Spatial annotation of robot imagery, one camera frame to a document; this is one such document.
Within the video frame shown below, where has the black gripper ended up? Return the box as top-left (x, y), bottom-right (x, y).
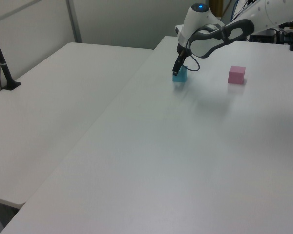
top-left (172, 42), bottom-right (190, 76)

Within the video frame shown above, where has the blue cube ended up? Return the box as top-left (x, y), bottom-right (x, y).
top-left (172, 65), bottom-right (188, 83)

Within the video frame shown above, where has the pink cube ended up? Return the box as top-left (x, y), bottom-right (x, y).
top-left (228, 65), bottom-right (246, 85)

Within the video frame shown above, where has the brown wooden panel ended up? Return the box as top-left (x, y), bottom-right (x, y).
top-left (209, 0), bottom-right (229, 18)

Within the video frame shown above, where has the black electronics box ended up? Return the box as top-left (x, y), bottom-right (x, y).
top-left (249, 28), bottom-right (278, 44)

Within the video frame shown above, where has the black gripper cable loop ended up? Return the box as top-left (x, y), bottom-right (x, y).
top-left (185, 26), bottom-right (201, 72)

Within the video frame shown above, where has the black camera on mount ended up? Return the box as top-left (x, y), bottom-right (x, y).
top-left (277, 28), bottom-right (293, 46)

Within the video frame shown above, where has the black camera stand pole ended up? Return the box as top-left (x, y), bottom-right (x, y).
top-left (0, 19), bottom-right (22, 91)

